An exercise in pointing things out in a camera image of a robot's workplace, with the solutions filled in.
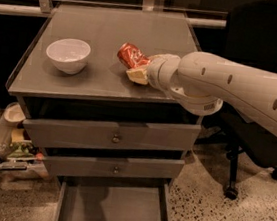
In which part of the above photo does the metal rail with brackets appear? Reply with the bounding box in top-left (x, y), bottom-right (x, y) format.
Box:
top-left (0, 0), bottom-right (277, 50)

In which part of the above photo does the grey drawer cabinet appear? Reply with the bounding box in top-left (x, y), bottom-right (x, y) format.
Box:
top-left (0, 0), bottom-right (229, 199)

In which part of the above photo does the grey bottom drawer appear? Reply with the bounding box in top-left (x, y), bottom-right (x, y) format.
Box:
top-left (53, 177), bottom-right (170, 221)

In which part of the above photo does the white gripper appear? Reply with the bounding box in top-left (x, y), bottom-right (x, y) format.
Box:
top-left (126, 54), bottom-right (181, 92)

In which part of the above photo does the grey top drawer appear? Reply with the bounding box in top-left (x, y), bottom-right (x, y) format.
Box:
top-left (23, 119), bottom-right (201, 151)

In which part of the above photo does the black office chair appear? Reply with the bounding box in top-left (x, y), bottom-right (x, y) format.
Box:
top-left (198, 0), bottom-right (277, 206)

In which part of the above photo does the grey drawer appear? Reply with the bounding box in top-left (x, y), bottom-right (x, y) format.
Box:
top-left (53, 177), bottom-right (170, 221)
top-left (43, 156), bottom-right (184, 179)
top-left (23, 119), bottom-right (201, 151)

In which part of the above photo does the grey middle drawer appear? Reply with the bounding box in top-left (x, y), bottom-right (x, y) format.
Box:
top-left (43, 156), bottom-right (184, 179)

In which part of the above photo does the white ceramic bowl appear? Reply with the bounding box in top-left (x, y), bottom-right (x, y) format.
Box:
top-left (46, 38), bottom-right (91, 74)

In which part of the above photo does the red coke can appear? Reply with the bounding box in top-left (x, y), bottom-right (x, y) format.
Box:
top-left (117, 43), bottom-right (150, 69)

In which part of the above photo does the green snack bag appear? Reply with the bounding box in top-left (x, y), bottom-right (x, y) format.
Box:
top-left (8, 142), bottom-right (37, 158)

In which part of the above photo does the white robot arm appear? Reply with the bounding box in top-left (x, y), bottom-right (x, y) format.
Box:
top-left (126, 49), bottom-right (277, 137)

